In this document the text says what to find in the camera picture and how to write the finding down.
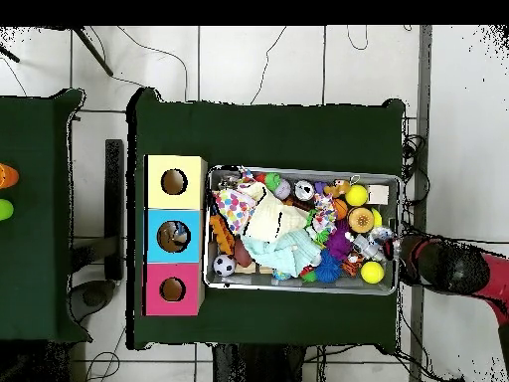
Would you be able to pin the silver mesh bin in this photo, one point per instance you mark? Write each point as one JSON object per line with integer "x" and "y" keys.
{"x": 278, "y": 284}

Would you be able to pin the polka dot paper napkin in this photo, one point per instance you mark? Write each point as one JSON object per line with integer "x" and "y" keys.
{"x": 234, "y": 207}

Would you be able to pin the black panel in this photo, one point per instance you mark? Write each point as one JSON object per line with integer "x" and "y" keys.
{"x": 114, "y": 179}

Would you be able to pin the green plastic object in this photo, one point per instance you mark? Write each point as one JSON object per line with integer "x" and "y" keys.
{"x": 4, "y": 209}

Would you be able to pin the small soccer ball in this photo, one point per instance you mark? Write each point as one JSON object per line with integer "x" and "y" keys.
{"x": 224, "y": 265}

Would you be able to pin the yellow ball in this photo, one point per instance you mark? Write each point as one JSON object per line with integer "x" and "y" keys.
{"x": 372, "y": 272}
{"x": 356, "y": 195}

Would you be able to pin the grey round base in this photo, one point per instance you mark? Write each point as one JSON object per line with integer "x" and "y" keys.
{"x": 93, "y": 296}

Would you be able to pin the cream muslin cloth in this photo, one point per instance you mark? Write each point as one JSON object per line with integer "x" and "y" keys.
{"x": 274, "y": 217}

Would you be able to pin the purple spiky ball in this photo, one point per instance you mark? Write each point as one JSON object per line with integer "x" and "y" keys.
{"x": 338, "y": 242}

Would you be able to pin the orange plastic object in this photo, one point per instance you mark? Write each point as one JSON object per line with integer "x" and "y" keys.
{"x": 8, "y": 176}

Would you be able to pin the light blue muslin cloth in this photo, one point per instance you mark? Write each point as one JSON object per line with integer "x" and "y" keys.
{"x": 286, "y": 250}

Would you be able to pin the black tripod leg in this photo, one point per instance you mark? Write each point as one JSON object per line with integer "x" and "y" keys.
{"x": 10, "y": 55}
{"x": 93, "y": 51}

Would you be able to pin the wooden box with three holes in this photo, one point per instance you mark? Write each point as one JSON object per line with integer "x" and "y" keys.
{"x": 191, "y": 191}

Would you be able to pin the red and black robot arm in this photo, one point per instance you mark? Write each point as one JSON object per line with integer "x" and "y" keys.
{"x": 453, "y": 266}

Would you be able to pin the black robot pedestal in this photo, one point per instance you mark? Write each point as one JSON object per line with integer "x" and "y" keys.
{"x": 258, "y": 366}

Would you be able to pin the dark green table cloth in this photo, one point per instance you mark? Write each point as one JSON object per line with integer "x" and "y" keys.
{"x": 35, "y": 258}
{"x": 278, "y": 135}

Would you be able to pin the blue spiky ball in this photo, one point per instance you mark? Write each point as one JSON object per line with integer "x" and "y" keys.
{"x": 328, "y": 268}

